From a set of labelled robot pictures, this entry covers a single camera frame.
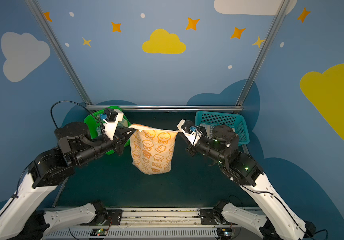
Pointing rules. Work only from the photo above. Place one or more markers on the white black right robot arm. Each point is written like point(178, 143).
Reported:
point(278, 221)

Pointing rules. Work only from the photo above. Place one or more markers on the aluminium frame post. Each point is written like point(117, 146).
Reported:
point(39, 15)
point(271, 34)

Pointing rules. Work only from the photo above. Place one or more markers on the horizontal aluminium frame bar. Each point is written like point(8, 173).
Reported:
point(129, 108)

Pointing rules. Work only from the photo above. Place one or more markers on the teal plastic basket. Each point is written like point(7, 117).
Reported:
point(237, 123)

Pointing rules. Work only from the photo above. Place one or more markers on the controller circuit board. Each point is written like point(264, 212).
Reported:
point(98, 232)
point(224, 234)

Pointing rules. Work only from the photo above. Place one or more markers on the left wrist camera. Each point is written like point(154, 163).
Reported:
point(110, 119)

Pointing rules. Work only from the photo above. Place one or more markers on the left aluminium frame post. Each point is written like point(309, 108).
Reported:
point(39, 15)

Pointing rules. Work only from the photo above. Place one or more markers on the left controller circuit board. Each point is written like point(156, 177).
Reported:
point(98, 232)

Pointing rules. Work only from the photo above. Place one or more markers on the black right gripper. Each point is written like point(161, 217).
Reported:
point(192, 146)

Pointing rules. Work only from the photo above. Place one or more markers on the green plastic basket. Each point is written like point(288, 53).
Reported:
point(94, 125)

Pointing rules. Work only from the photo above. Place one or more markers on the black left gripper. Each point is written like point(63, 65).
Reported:
point(117, 143)

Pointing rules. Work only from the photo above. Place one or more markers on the aluminium mounting rail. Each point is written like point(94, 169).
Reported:
point(171, 224)

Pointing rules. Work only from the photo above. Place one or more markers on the right aluminium frame post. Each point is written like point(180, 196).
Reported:
point(271, 34)

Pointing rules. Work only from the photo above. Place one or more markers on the orange bunny print towel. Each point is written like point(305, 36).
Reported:
point(152, 149)

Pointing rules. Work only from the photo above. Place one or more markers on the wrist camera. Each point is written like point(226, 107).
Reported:
point(190, 131)
point(110, 119)

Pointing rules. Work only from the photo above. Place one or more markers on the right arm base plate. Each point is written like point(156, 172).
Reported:
point(213, 217)

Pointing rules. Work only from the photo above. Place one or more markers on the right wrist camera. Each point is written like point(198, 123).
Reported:
point(190, 131)

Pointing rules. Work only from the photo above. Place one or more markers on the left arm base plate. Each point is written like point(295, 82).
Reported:
point(110, 217)

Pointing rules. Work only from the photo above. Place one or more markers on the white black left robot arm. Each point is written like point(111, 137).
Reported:
point(20, 218)

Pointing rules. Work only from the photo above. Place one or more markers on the right controller circuit board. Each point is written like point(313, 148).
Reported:
point(224, 234)

